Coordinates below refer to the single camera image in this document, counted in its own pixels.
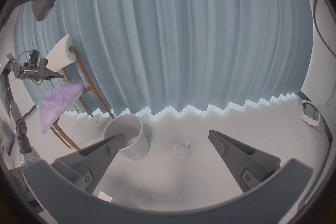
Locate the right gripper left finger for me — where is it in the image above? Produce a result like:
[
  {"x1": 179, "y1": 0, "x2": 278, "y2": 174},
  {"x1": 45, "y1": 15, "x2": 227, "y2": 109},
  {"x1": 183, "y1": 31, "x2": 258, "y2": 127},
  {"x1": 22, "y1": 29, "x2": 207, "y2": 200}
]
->
[{"x1": 51, "y1": 133, "x2": 125, "y2": 194}]

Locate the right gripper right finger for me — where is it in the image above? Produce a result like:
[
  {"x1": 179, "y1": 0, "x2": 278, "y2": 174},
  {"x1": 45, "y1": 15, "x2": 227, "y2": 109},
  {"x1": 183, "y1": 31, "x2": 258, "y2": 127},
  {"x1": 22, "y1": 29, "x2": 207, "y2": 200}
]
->
[{"x1": 209, "y1": 130, "x2": 282, "y2": 194}]

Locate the purple plastic bag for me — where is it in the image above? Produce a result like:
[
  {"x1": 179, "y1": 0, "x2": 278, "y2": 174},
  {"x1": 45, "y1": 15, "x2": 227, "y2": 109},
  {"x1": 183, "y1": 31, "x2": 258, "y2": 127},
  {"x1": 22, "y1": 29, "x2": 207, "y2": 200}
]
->
[{"x1": 39, "y1": 80, "x2": 84, "y2": 134}]

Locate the clear wrapper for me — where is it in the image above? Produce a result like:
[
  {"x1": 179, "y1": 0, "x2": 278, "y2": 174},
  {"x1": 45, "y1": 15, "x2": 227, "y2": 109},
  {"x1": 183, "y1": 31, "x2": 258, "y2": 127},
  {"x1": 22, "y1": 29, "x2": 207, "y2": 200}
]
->
[{"x1": 173, "y1": 140, "x2": 192, "y2": 158}]

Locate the white trash bin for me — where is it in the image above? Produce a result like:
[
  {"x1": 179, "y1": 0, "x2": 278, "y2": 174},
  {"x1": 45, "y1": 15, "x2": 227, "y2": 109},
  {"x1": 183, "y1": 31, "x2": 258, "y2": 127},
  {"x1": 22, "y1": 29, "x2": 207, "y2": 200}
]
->
[{"x1": 104, "y1": 113, "x2": 150, "y2": 161}]

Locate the white cushioned wooden chair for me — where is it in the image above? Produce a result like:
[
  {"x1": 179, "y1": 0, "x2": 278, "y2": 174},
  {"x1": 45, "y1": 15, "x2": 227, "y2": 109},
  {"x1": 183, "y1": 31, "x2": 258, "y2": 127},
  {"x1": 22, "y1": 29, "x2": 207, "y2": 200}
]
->
[{"x1": 46, "y1": 34, "x2": 116, "y2": 151}]

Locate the white plastic tray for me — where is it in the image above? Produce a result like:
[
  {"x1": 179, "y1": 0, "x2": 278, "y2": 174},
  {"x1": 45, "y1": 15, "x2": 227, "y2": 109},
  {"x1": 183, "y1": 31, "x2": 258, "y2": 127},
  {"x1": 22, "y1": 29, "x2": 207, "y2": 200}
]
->
[{"x1": 299, "y1": 100, "x2": 321, "y2": 127}]

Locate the pale blue curtain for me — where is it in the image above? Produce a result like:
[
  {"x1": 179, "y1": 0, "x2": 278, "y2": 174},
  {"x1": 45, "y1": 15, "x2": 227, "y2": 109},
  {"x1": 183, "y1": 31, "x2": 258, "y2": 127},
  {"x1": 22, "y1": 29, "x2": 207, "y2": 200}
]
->
[{"x1": 13, "y1": 0, "x2": 314, "y2": 116}]

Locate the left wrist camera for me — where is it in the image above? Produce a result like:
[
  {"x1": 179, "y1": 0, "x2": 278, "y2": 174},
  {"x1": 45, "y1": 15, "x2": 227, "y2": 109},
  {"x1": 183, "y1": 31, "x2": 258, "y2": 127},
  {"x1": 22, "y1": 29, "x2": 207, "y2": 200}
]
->
[{"x1": 28, "y1": 50, "x2": 48, "y2": 67}]

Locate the black cable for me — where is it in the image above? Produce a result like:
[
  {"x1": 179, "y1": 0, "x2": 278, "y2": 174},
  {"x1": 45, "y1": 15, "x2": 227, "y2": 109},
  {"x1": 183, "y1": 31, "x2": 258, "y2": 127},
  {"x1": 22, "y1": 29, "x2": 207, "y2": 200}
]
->
[{"x1": 313, "y1": 0, "x2": 336, "y2": 58}]

